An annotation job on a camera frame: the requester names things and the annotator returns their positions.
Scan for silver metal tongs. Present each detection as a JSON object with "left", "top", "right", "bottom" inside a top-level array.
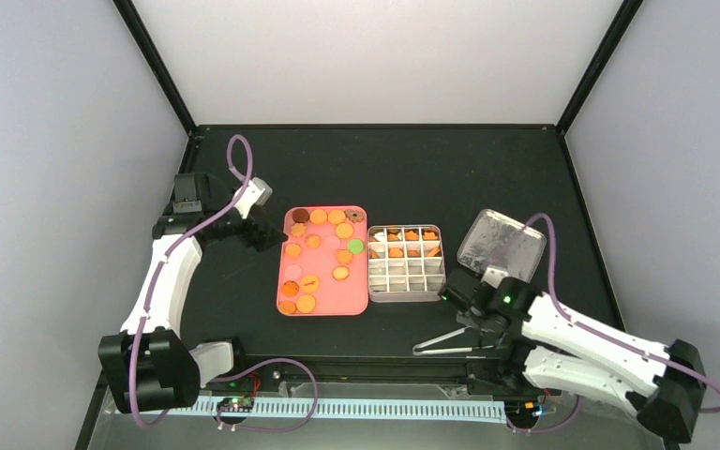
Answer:
[{"left": 412, "top": 326, "right": 498, "bottom": 358}]

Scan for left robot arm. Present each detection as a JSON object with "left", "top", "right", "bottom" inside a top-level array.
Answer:
[{"left": 97, "top": 172, "right": 287, "bottom": 414}]

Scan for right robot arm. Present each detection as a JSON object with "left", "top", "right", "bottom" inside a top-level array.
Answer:
[{"left": 439, "top": 271, "right": 707, "bottom": 443}]

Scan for dark chocolate round cookie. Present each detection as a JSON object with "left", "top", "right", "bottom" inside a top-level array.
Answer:
[{"left": 292, "top": 208, "right": 310, "bottom": 224}]

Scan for round orange cookie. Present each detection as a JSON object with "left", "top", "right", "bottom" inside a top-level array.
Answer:
[
  {"left": 327, "top": 209, "right": 347, "bottom": 225},
  {"left": 295, "top": 294, "right": 317, "bottom": 314},
  {"left": 308, "top": 208, "right": 328, "bottom": 225}
]

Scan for silver tin lid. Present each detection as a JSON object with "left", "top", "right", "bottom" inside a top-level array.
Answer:
[{"left": 457, "top": 209, "right": 547, "bottom": 281}]

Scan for pink plastic tray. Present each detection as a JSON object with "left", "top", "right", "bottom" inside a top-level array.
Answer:
[{"left": 276, "top": 205, "right": 369, "bottom": 317}]

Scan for round orange cookie top right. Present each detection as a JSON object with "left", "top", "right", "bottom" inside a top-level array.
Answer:
[{"left": 327, "top": 209, "right": 347, "bottom": 225}]

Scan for orange cookie bottom left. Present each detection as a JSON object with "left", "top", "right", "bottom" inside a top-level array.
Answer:
[{"left": 277, "top": 301, "right": 297, "bottom": 315}]

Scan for round orange cookie bottom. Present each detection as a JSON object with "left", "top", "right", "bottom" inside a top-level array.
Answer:
[{"left": 295, "top": 294, "right": 317, "bottom": 314}]

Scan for metal tin with white dividers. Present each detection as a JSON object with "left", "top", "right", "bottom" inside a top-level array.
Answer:
[{"left": 367, "top": 224, "right": 446, "bottom": 303}]

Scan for green round cookie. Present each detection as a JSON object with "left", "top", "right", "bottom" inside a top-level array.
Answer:
[{"left": 346, "top": 238, "right": 365, "bottom": 255}]

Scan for flower cookie with dark centre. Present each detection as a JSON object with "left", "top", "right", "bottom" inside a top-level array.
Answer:
[{"left": 344, "top": 208, "right": 365, "bottom": 223}]

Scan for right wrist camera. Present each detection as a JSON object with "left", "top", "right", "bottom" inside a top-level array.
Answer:
[{"left": 481, "top": 265, "right": 510, "bottom": 289}]

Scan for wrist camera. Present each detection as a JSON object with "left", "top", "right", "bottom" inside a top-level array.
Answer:
[
  {"left": 481, "top": 265, "right": 510, "bottom": 289},
  {"left": 233, "top": 177, "right": 273, "bottom": 219}
]

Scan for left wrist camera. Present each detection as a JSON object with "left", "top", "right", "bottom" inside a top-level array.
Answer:
[{"left": 233, "top": 177, "right": 273, "bottom": 219}]

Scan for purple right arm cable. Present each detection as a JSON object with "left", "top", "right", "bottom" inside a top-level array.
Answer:
[{"left": 508, "top": 213, "right": 720, "bottom": 414}]

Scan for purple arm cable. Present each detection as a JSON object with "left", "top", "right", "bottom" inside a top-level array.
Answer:
[
  {"left": 508, "top": 213, "right": 720, "bottom": 414},
  {"left": 127, "top": 134, "right": 256, "bottom": 429}
]

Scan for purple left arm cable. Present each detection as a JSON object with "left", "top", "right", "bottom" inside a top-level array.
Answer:
[{"left": 127, "top": 134, "right": 256, "bottom": 429}]

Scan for white slotted cable duct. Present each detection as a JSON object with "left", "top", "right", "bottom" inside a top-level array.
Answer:
[{"left": 155, "top": 396, "right": 510, "bottom": 426}]

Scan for black front rail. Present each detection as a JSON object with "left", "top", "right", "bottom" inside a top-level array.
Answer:
[{"left": 229, "top": 354, "right": 511, "bottom": 383}]

